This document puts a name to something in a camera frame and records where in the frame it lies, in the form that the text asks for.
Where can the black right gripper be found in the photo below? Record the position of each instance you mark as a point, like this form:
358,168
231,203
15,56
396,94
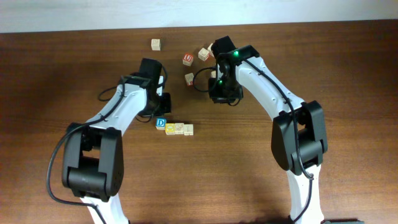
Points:
218,98

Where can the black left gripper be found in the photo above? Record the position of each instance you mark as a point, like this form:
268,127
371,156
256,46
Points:
166,107

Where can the blue D wooden block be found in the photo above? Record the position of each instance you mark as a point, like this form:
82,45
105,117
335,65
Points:
160,123

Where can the yellow O wooden block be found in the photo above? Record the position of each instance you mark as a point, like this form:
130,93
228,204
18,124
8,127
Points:
170,128

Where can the elephant picture wooden block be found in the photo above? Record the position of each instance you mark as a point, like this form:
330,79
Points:
179,128

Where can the letter I wooden block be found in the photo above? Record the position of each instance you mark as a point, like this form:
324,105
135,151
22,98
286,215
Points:
188,130

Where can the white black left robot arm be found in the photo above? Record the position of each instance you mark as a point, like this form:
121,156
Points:
93,164

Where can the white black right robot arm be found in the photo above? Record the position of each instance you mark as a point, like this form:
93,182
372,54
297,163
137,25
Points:
298,139

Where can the wooden block red side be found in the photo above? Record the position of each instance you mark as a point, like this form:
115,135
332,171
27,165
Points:
210,50

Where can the wooden block red front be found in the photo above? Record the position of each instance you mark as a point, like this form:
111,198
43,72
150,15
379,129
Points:
189,79

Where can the wooden block beside U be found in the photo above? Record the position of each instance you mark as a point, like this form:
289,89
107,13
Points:
203,54

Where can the red U wooden block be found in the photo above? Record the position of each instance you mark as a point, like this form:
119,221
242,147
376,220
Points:
188,59

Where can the plain wooden block far left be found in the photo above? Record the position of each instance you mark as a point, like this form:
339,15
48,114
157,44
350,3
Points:
156,44

